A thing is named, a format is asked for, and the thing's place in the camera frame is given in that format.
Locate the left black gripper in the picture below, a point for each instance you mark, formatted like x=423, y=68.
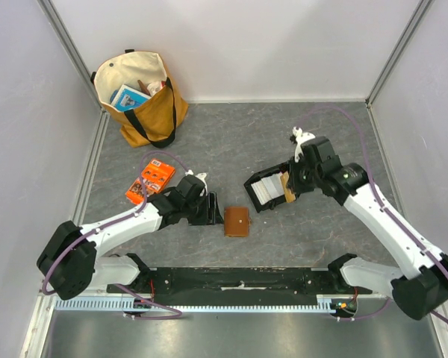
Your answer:
x=210, y=215

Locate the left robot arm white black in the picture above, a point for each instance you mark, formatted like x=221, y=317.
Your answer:
x=76, y=257

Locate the orange booklet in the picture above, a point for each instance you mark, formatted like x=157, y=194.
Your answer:
x=155, y=177

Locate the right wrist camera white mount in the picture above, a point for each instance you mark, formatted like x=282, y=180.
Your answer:
x=298, y=138

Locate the blue book in bag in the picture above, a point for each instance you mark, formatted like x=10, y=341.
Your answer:
x=127, y=98

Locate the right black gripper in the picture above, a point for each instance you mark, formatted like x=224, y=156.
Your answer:
x=291, y=179

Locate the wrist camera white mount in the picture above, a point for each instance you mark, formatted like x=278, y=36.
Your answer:
x=298, y=138
x=202, y=177

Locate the brown leather card holder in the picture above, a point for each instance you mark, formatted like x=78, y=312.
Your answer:
x=237, y=221

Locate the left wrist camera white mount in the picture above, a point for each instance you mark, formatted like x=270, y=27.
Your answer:
x=202, y=177

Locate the brown item in bag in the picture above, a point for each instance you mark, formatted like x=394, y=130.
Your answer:
x=143, y=88

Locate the mustard canvas tote bag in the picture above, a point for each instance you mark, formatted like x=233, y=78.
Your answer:
x=153, y=122

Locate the tan credit card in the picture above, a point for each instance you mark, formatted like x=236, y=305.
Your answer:
x=288, y=193

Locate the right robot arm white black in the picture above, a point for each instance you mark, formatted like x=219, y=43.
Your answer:
x=360, y=196

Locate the white card stack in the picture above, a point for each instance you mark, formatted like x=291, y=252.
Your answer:
x=268, y=188

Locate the aluminium frame rail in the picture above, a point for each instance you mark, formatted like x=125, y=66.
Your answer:
x=69, y=282

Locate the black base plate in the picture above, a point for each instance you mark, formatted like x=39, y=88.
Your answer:
x=240, y=286

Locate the black card box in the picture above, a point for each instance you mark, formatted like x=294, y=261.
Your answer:
x=280, y=168

